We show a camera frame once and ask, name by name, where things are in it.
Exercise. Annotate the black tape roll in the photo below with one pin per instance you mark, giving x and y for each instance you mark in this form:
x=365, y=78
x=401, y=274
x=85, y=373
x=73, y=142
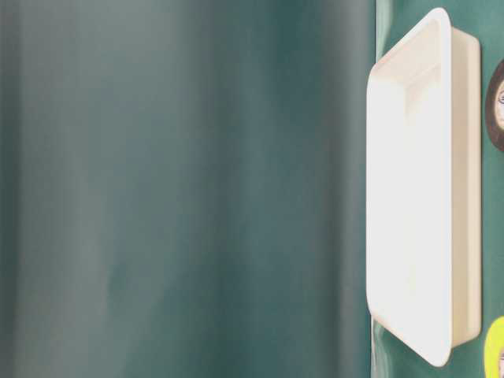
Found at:
x=494, y=107

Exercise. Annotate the white plastic case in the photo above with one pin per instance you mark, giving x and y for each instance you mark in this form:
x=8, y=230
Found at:
x=423, y=189

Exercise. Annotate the yellow tape roll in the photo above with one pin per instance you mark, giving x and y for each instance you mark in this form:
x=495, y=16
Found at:
x=493, y=349

